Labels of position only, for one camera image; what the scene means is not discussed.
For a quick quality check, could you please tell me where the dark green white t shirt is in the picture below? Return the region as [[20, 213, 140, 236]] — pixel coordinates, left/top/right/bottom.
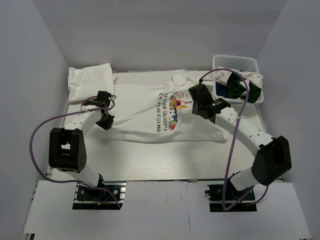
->
[[213, 67, 263, 104]]

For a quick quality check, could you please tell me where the white graphic t shirt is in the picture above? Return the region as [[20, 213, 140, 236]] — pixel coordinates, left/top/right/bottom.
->
[[106, 74, 228, 143]]

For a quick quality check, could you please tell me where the white plastic laundry basket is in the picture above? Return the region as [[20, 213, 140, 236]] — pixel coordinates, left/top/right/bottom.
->
[[212, 54, 260, 105]]

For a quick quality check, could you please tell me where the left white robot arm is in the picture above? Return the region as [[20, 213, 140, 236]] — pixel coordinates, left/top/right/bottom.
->
[[48, 91, 115, 200]]

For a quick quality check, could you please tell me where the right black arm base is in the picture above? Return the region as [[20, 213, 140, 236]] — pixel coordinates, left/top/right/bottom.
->
[[204, 184, 257, 213]]

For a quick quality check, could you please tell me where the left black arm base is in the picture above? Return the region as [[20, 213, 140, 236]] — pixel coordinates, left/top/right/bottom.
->
[[72, 182, 126, 210]]

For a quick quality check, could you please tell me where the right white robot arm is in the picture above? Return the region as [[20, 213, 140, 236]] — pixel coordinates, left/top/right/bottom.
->
[[188, 83, 292, 200]]

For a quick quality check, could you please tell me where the blue t shirt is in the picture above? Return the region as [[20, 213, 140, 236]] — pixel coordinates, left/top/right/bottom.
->
[[215, 82, 229, 98]]

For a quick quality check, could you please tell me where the folded white t shirt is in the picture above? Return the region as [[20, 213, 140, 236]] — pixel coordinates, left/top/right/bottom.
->
[[67, 63, 115, 103]]

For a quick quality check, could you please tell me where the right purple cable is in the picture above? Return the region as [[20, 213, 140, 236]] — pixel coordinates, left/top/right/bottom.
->
[[198, 69, 270, 212]]

